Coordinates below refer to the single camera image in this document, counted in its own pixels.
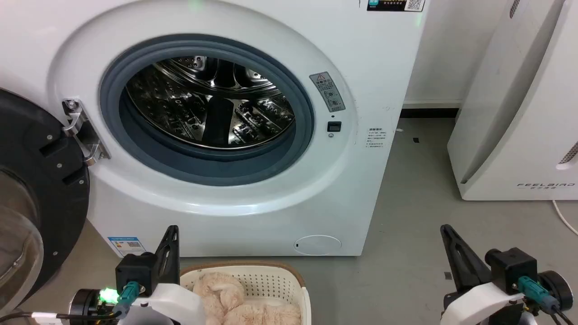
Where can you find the black QR code sticker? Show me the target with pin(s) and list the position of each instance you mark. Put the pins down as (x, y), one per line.
(393, 4)

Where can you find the white air purifier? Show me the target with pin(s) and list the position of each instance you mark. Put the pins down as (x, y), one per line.
(519, 135)

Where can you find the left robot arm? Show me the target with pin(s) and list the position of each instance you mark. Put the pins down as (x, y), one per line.
(83, 307)

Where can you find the grey rubber door gasket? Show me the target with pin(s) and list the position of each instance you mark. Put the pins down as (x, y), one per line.
(113, 135)

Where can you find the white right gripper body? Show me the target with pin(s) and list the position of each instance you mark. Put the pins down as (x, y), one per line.
(478, 304)

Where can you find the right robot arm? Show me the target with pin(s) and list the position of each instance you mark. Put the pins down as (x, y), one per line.
(557, 289)

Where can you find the black baseboard strip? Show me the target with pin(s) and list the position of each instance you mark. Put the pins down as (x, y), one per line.
(429, 113)

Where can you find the black round washer door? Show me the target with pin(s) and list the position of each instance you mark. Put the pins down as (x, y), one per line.
(49, 189)

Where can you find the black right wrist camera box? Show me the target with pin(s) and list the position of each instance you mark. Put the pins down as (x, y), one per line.
(512, 266)

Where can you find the blue energy label sticker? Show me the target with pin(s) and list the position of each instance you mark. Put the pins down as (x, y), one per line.
(126, 246)

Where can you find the white front-load washing machine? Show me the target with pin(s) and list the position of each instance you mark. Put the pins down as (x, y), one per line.
(361, 203)

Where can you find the black door latch socket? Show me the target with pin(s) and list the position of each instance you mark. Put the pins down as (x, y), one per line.
(334, 126)

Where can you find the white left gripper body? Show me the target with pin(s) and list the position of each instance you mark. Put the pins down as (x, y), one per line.
(176, 302)

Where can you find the beige plush toy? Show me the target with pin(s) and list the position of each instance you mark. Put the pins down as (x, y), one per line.
(221, 293)

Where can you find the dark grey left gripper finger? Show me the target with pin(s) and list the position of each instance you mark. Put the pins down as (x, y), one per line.
(169, 257)

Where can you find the round white filter cover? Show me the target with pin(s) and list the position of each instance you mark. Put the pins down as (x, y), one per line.
(317, 245)

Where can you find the white perforated laundry basket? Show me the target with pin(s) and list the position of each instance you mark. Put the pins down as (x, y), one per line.
(271, 282)

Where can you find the small printed text label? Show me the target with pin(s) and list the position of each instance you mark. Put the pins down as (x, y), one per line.
(375, 138)

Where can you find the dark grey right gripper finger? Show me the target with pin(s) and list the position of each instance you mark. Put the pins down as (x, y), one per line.
(463, 266)

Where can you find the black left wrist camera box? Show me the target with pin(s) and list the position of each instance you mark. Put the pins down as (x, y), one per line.
(135, 271)

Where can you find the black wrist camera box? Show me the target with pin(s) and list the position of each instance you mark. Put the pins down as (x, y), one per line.
(512, 266)
(135, 271)

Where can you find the silver metal door hinge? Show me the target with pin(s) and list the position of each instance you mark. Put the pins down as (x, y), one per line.
(81, 131)

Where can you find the stainless steel washing machine drum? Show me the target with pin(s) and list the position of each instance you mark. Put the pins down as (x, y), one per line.
(180, 108)

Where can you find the grey warning sticker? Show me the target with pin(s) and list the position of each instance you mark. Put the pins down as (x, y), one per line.
(328, 92)

